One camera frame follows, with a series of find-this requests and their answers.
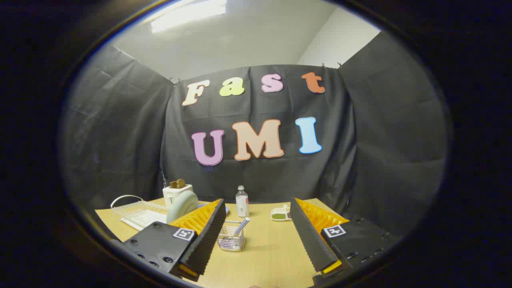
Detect clear plastic water bottle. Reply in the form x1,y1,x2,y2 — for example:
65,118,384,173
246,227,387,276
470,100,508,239
235,185,250,218

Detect blue plate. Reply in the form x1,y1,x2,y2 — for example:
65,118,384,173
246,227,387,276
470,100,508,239
198,203,230,215

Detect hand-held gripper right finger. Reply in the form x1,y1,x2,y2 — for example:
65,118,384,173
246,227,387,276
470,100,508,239
290,197,401,287

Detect blue striped handle spoon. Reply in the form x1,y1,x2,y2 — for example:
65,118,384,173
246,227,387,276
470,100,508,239
234,217,251,236

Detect black backdrop cloth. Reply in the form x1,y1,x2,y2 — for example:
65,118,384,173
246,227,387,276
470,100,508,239
62,31,448,237

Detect white divided bean dish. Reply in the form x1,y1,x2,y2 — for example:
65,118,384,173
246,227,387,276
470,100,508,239
270,204,292,222

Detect white toaster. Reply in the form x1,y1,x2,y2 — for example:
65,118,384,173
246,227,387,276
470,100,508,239
162,183,194,209

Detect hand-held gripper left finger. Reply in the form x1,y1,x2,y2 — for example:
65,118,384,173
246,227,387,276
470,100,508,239
122,198,227,281

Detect light green plate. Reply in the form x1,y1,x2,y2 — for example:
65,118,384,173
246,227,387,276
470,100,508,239
166,190,199,224

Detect silver wire basket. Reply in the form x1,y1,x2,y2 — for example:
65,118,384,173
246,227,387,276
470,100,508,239
217,220,246,252

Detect white dish rack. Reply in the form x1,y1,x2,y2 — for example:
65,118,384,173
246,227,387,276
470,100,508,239
110,194,169,231

